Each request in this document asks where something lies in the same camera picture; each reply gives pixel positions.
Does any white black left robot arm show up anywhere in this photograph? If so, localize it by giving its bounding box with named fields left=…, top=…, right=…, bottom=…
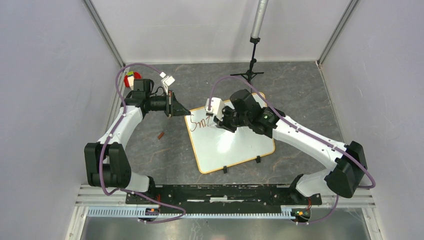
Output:
left=84, top=75, right=191, bottom=204

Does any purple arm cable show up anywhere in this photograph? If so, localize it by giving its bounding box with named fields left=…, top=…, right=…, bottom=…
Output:
left=207, top=75, right=377, bottom=225
left=98, top=62, right=186, bottom=224

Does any red marker cap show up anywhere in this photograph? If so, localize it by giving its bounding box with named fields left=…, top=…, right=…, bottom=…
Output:
left=157, top=132, right=165, bottom=140

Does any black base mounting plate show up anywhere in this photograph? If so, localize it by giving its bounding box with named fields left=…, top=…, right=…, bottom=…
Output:
left=146, top=184, right=322, bottom=214

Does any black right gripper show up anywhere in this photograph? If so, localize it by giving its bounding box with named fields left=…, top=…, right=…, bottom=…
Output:
left=213, top=104, right=251, bottom=133

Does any yellow framed whiteboard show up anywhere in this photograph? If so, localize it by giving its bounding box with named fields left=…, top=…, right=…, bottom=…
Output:
left=184, top=107, right=276, bottom=174

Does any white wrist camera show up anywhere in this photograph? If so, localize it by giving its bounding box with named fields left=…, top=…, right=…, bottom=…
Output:
left=205, top=97, right=226, bottom=121
left=159, top=72, right=175, bottom=95

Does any black tripod camera stand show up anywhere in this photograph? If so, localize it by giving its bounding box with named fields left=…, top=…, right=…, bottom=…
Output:
left=231, top=0, right=269, bottom=84

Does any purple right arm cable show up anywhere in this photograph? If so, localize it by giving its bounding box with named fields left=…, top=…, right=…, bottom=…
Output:
left=207, top=75, right=377, bottom=225

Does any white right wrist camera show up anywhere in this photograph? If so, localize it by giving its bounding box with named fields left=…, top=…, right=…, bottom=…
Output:
left=205, top=97, right=226, bottom=121

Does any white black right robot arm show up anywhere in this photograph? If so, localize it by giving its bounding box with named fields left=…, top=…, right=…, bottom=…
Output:
left=205, top=89, right=367, bottom=204

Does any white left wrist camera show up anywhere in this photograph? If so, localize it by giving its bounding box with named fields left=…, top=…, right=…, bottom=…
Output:
left=159, top=72, right=175, bottom=95

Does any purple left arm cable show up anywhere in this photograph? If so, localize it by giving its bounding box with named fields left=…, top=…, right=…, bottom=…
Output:
left=98, top=62, right=186, bottom=224

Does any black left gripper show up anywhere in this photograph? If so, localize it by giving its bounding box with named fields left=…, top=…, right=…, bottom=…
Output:
left=146, top=90, right=191, bottom=118

